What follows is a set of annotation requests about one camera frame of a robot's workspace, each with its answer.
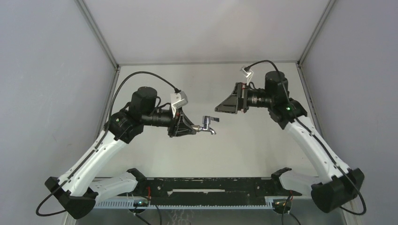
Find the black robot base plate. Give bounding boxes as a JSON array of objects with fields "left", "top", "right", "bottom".
[{"left": 123, "top": 177, "right": 291, "bottom": 206}]

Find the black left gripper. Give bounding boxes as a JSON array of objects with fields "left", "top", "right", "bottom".
[{"left": 142, "top": 105, "right": 196, "bottom": 137}]

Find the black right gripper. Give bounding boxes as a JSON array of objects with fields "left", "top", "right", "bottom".
[{"left": 214, "top": 83, "right": 273, "bottom": 115}]

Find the threaded metal pipe fitting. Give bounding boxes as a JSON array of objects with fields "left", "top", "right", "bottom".
[{"left": 192, "top": 125, "right": 202, "bottom": 132}]

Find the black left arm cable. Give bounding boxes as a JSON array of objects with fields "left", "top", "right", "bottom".
[{"left": 35, "top": 71, "right": 182, "bottom": 218}]

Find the white slotted cable duct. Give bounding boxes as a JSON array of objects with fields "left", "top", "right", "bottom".
[{"left": 94, "top": 199, "right": 274, "bottom": 210}]

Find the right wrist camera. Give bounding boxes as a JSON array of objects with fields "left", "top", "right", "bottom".
[{"left": 241, "top": 66, "right": 253, "bottom": 85}]

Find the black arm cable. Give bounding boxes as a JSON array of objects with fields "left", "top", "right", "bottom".
[
  {"left": 35, "top": 71, "right": 182, "bottom": 218},
  {"left": 244, "top": 60, "right": 367, "bottom": 216}
]

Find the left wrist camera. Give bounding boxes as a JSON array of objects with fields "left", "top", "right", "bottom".
[{"left": 170, "top": 91, "right": 188, "bottom": 118}]

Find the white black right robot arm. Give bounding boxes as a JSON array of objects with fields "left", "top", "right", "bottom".
[{"left": 214, "top": 71, "right": 365, "bottom": 213}]

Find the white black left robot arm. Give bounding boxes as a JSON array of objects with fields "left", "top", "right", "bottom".
[{"left": 45, "top": 86, "right": 197, "bottom": 219}]

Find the chrome water faucet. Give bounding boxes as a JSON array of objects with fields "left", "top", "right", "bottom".
[{"left": 200, "top": 116, "right": 220, "bottom": 135}]

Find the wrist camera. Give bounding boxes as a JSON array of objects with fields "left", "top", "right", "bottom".
[
  {"left": 170, "top": 91, "right": 188, "bottom": 118},
  {"left": 241, "top": 66, "right": 253, "bottom": 85}
]

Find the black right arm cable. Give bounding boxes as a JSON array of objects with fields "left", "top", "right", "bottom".
[{"left": 244, "top": 60, "right": 367, "bottom": 216}]

